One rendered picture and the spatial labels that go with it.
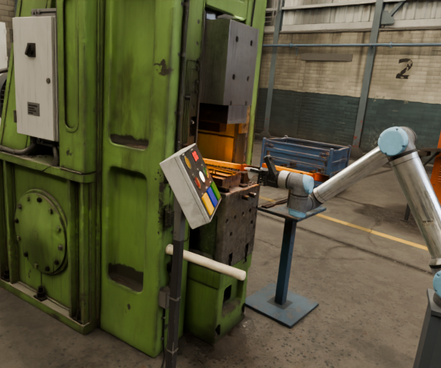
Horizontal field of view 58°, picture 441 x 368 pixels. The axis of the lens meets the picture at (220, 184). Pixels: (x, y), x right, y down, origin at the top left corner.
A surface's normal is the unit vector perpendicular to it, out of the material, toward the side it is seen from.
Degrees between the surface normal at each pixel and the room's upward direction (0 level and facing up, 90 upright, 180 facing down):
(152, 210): 90
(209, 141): 90
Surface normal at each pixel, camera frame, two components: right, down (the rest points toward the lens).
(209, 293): -0.54, 0.15
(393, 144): -0.69, 0.01
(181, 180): -0.13, 0.23
